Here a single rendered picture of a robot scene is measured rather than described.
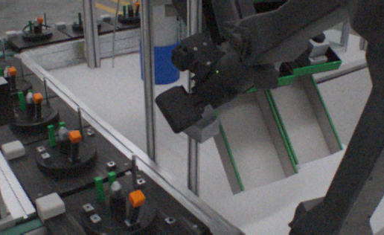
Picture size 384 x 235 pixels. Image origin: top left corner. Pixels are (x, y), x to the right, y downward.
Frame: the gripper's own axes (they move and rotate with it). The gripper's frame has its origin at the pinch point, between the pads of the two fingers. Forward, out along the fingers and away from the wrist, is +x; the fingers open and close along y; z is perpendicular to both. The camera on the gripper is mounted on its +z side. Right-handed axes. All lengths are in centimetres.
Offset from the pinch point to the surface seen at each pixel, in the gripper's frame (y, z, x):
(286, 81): -18.3, -5.4, -2.7
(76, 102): -9, 21, 63
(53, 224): 24.1, -5.2, 24.4
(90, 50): -43, 47, 102
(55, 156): 12.9, 7.2, 37.7
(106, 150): 1.5, 2.6, 37.7
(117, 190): 13.5, -5.7, 14.8
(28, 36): -28, 69, 117
